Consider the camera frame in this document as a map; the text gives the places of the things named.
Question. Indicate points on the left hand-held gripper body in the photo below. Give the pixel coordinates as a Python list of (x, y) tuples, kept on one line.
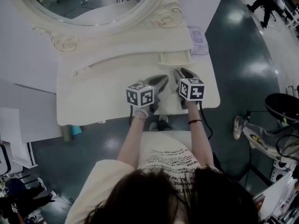
[(140, 95)]

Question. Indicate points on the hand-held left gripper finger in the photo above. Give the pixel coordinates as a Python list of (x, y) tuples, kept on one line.
[(155, 80), (163, 85)]

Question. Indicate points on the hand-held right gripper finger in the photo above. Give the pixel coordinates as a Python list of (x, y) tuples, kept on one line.
[(179, 74), (189, 74)]

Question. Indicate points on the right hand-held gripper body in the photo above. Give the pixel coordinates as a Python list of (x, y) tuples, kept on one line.
[(192, 90)]

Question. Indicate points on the small cream drawer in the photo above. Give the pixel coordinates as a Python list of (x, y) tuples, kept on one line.
[(175, 58), (78, 72)]

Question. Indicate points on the cream vanity dressing table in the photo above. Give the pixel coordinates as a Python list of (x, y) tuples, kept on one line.
[(105, 97)]

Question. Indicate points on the person's left forearm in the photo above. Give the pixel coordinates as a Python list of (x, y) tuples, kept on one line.
[(133, 139)]

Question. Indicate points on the person's right forearm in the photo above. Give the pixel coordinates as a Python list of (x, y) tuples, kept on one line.
[(198, 139)]

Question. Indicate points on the black wrist band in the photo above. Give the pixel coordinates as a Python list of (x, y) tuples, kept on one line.
[(195, 121)]

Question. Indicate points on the person's white shoe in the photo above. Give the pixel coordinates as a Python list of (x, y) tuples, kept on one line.
[(163, 118), (153, 126)]

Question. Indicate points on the clear plastic box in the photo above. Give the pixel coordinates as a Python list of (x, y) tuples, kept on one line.
[(198, 41)]

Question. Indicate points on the person's cream printed shirt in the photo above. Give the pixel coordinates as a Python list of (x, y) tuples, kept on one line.
[(163, 148)]

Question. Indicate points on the ornate cream oval mirror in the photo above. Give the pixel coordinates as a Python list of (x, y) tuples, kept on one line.
[(165, 18)]

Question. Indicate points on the teal plastic container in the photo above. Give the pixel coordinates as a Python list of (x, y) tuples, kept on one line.
[(77, 129)]

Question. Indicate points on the grey cylindrical container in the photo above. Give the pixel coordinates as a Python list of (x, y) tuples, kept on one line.
[(67, 133)]

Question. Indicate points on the black round chair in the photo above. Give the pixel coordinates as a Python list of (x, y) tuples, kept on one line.
[(282, 105)]

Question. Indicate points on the white cabinet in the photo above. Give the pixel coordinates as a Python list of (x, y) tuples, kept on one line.
[(14, 136)]

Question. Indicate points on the white desk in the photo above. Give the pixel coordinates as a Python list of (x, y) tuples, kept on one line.
[(280, 190)]

